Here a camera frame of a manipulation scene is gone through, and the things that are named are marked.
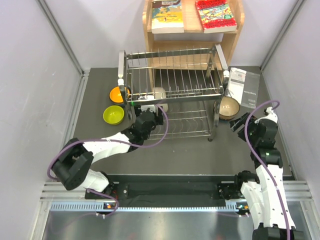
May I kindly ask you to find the small teal blue bowl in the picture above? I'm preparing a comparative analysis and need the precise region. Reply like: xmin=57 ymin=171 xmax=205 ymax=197
xmin=219 ymin=115 xmax=235 ymax=121

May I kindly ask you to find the lime green bowl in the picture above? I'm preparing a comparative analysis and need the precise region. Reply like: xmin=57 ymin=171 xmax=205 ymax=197
xmin=102 ymin=105 xmax=125 ymax=125

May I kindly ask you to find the red cover book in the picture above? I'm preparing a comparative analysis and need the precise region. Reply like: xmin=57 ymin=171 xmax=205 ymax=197
xmin=195 ymin=0 xmax=237 ymax=34

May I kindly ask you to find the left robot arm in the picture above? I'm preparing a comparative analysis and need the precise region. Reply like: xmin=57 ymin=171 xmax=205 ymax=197
xmin=47 ymin=107 xmax=169 ymax=199

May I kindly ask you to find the orange bowl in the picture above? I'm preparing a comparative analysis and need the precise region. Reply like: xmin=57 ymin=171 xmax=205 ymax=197
xmin=109 ymin=86 xmax=124 ymax=104

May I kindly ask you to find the cream ceramic bowl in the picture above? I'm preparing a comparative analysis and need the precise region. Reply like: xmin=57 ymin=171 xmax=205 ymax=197
xmin=154 ymin=87 xmax=169 ymax=113

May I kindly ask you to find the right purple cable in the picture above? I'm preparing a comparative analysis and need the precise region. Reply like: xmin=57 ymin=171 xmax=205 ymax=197
xmin=244 ymin=100 xmax=292 ymax=240

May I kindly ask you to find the grey booklet in plastic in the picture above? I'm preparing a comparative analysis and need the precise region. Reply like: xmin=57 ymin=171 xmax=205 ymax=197
xmin=226 ymin=67 xmax=260 ymax=109

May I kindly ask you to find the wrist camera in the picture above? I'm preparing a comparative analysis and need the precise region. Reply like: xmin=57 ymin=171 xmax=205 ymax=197
xmin=260 ymin=106 xmax=278 ymax=124
xmin=140 ymin=104 xmax=157 ymax=113

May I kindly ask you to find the yellow cover book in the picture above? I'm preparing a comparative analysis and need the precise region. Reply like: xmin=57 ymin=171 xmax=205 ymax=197
xmin=151 ymin=0 xmax=184 ymax=34

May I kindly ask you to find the steel two-tier dish rack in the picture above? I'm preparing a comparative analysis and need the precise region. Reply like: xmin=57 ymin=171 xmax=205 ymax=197
xmin=118 ymin=44 xmax=230 ymax=141

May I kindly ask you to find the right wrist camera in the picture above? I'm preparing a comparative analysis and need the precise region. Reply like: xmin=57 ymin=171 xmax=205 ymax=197
xmin=260 ymin=106 xmax=278 ymax=124

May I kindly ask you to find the pink speckled bowl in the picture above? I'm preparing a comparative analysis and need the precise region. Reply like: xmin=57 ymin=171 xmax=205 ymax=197
xmin=219 ymin=96 xmax=241 ymax=117

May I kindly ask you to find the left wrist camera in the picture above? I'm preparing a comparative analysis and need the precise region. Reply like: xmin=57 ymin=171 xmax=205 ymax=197
xmin=140 ymin=104 xmax=157 ymax=113

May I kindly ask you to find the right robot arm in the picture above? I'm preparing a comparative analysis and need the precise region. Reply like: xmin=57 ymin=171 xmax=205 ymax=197
xmin=230 ymin=107 xmax=305 ymax=240

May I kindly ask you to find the wooden shelf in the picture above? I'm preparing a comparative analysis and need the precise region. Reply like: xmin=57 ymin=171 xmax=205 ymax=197
xmin=142 ymin=0 xmax=246 ymax=86

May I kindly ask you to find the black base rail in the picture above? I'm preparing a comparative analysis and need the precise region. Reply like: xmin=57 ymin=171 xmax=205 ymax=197
xmin=84 ymin=174 xmax=251 ymax=208

